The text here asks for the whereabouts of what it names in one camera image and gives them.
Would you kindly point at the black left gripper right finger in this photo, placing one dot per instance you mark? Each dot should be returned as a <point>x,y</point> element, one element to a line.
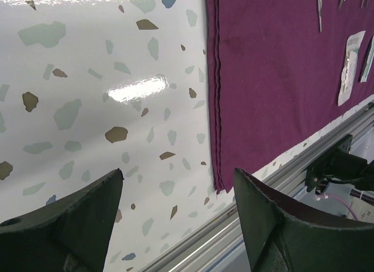
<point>283,234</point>

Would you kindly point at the large white suture packet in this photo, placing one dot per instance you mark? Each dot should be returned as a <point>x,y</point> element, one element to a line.
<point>350,64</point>

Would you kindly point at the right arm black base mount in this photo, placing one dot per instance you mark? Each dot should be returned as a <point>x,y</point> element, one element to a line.
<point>338,166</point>

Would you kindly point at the purple surgical drape cloth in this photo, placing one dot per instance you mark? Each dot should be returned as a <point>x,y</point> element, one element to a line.
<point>274,79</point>

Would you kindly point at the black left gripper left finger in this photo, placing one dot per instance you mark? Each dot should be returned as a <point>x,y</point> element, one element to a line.
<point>70,234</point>

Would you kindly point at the aluminium table edge rail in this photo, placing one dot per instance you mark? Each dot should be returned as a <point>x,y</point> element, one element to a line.
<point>219,245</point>

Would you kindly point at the small green-white packet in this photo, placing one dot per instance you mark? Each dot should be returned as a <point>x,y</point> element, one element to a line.
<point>367,63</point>

